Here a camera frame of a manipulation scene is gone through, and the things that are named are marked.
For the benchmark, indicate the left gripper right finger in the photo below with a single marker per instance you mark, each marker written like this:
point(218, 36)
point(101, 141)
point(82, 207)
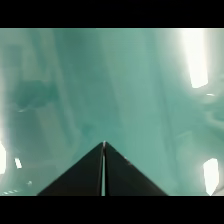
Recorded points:
point(128, 180)

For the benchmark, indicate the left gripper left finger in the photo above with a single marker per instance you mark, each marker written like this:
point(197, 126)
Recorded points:
point(81, 180)

